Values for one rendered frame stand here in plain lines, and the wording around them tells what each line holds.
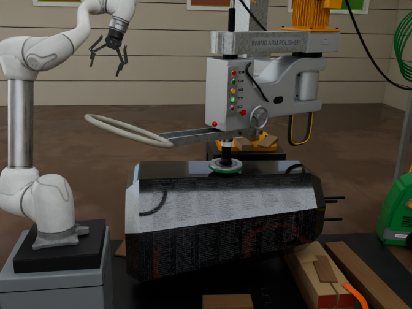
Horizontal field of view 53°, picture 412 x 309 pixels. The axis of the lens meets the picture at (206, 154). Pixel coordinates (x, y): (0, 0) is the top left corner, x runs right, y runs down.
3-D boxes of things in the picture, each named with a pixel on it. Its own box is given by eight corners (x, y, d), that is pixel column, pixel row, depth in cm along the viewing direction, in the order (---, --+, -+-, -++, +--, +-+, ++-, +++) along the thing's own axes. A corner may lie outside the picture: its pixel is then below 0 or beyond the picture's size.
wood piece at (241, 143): (233, 144, 342) (234, 137, 340) (245, 143, 345) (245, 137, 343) (241, 151, 324) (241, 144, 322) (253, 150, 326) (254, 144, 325)
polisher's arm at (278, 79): (299, 119, 311) (306, 52, 295) (323, 125, 293) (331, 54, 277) (220, 132, 271) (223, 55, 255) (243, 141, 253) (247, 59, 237)
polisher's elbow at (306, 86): (282, 96, 294) (285, 68, 288) (303, 94, 304) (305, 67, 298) (301, 101, 279) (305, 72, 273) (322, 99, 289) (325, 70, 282)
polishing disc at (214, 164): (202, 163, 269) (202, 161, 269) (227, 157, 282) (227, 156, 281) (223, 173, 253) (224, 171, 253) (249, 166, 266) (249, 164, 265)
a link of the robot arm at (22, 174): (20, 222, 172) (-16, 214, 182) (50, 214, 187) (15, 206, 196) (21, 32, 162) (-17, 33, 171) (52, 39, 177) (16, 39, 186)
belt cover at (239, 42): (309, 53, 301) (312, 29, 296) (338, 57, 282) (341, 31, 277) (200, 58, 249) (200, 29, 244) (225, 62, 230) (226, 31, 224)
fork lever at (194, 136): (245, 128, 282) (246, 121, 280) (265, 135, 267) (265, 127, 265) (155, 140, 244) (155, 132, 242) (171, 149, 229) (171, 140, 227)
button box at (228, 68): (234, 113, 247) (236, 65, 238) (236, 114, 245) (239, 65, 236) (223, 114, 242) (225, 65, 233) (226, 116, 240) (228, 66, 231)
